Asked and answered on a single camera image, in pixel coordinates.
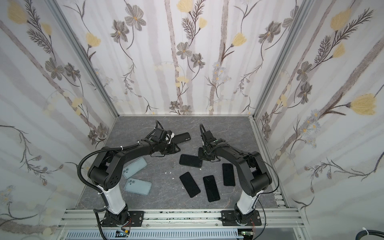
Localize right black phone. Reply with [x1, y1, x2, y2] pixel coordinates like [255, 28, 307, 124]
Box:
[222, 164, 236, 187]

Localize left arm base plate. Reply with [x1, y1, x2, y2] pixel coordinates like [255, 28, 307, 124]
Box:
[101, 211, 144, 227]

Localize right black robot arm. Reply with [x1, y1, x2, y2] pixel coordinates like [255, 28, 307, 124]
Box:
[198, 125, 273, 226]

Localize translucent green case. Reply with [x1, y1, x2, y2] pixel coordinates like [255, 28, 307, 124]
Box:
[124, 178, 152, 196]
[123, 157, 147, 179]

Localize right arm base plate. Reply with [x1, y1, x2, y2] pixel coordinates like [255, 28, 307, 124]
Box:
[219, 210, 262, 227]

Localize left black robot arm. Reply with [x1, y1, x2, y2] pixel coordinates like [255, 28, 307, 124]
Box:
[77, 128, 191, 226]

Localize upper translucent green case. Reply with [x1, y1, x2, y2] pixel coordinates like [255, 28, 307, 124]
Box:
[123, 157, 147, 179]

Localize black hose bottom corner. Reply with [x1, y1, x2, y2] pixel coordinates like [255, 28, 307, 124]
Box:
[355, 227, 384, 240]

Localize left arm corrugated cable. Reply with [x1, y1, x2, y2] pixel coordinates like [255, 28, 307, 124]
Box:
[76, 145, 142, 240]

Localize left black phone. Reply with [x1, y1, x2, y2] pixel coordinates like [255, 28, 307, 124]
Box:
[180, 172, 201, 198]

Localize white perforated cable duct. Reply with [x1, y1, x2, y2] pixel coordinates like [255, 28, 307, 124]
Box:
[61, 229, 244, 240]

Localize middle black phone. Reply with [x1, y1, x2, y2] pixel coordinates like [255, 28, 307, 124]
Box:
[203, 175, 221, 203]

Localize lower translucent green case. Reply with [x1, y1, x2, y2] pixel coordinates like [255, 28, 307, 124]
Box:
[124, 178, 152, 196]

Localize aluminium mounting rail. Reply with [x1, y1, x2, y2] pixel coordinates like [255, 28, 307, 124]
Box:
[56, 208, 305, 231]

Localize black phone case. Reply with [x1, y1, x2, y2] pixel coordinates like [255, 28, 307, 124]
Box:
[179, 154, 203, 169]
[171, 133, 191, 144]

